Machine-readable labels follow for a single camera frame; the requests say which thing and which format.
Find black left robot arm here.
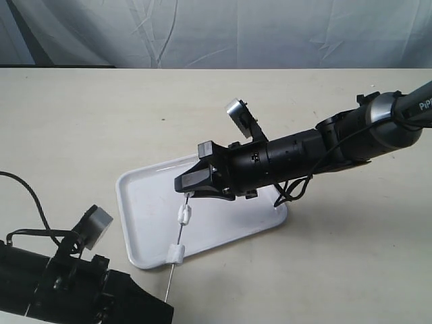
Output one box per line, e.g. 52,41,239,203
1,244,174,323

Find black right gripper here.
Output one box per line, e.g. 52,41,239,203
174,141,269,200

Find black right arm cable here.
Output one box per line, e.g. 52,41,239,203
273,111,432,207

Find thin metal skewer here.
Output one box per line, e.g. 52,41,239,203
164,192,192,302

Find grey wrinkled backdrop curtain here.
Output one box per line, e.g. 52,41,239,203
1,1,431,69

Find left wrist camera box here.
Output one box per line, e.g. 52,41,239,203
72,205,113,250

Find white rectangular plastic tray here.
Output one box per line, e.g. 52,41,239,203
116,155,288,269

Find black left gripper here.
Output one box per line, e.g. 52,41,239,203
26,255,174,323

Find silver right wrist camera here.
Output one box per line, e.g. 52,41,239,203
226,99,268,142

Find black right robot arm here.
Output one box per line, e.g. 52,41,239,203
174,84,431,205

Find white marshmallow piece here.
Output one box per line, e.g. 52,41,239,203
178,204,192,226
165,244,186,265

